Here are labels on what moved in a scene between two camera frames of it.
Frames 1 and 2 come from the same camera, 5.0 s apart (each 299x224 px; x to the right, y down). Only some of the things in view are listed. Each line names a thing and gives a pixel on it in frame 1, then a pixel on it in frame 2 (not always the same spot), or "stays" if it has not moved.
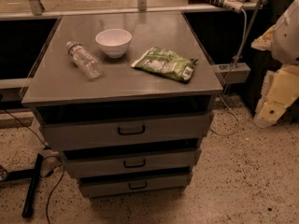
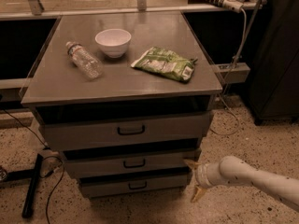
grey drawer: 127,186 stays
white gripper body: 288,37 to 202,175
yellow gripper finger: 268,111 to 192,163
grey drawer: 143,160 stays
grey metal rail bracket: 234,73 stays
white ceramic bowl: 114,41 stays
